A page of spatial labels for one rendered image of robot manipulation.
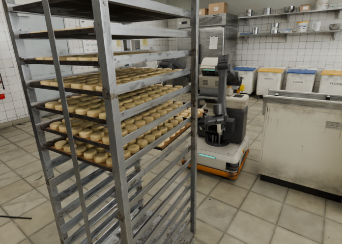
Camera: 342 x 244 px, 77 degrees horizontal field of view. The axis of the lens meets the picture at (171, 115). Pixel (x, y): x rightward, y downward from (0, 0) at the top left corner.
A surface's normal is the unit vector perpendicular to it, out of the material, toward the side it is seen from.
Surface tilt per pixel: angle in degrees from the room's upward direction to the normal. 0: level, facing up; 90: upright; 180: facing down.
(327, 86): 91
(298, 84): 92
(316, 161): 90
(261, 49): 90
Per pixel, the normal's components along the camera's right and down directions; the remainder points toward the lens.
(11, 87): 0.80, 0.17
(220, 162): -0.50, 0.30
